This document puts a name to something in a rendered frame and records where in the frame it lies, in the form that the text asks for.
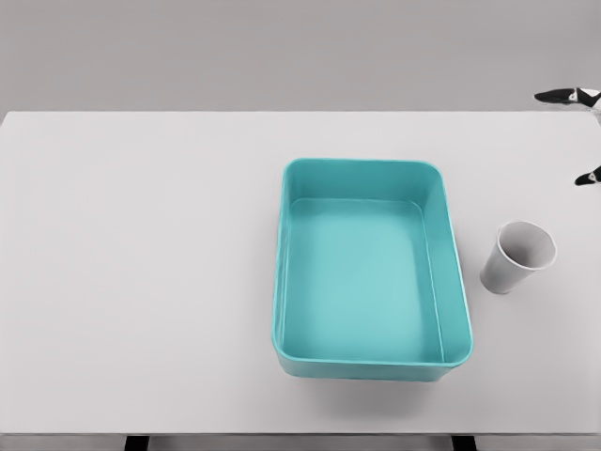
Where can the teal plastic basket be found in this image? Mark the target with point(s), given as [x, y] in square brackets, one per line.
[371, 282]

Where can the white paper cup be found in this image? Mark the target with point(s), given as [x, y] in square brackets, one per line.
[509, 268]

